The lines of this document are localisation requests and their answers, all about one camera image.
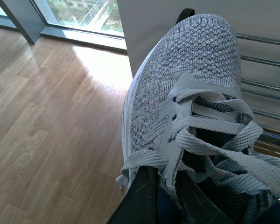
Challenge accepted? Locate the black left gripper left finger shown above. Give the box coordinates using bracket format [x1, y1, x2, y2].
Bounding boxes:
[107, 166, 158, 224]

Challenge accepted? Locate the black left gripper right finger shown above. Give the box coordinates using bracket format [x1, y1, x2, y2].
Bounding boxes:
[176, 171, 233, 224]

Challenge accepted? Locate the black metal shoe rack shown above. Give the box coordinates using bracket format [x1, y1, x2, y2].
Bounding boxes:
[236, 33, 280, 158]

